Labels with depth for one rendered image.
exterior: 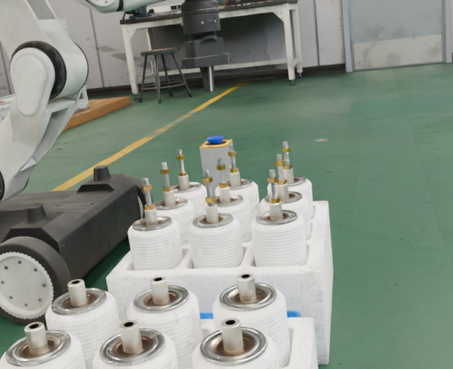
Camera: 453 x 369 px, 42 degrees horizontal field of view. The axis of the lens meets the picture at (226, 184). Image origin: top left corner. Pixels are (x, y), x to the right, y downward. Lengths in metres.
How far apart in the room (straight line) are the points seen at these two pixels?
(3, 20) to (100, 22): 5.23
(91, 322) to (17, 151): 0.81
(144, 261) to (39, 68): 0.55
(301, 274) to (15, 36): 0.89
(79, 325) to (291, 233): 0.41
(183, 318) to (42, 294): 0.64
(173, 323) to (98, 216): 0.79
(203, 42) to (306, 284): 0.65
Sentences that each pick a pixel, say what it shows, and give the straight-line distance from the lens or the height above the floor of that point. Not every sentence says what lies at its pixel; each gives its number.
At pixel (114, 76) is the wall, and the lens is 6.71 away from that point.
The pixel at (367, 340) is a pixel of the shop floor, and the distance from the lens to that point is 1.15.
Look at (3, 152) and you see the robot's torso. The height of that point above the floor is 0.35.
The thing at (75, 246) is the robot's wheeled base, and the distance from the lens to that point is 1.42.
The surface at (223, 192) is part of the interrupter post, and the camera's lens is 1.17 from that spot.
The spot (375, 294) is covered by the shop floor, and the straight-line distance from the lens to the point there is 1.32.
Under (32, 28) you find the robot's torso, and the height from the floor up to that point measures 0.64.
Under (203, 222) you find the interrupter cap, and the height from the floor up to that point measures 0.25.
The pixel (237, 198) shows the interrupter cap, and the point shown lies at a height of 0.25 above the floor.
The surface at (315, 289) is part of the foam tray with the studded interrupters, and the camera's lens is 1.01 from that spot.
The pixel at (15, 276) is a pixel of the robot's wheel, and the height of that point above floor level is 0.12.
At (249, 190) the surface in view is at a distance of 1.26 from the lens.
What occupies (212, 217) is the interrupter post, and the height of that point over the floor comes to 0.26.
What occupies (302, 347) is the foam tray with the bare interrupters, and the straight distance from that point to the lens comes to 0.79.
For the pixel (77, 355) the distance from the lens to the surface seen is 0.74.
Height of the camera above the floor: 0.59
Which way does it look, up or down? 15 degrees down
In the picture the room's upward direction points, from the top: 7 degrees counter-clockwise
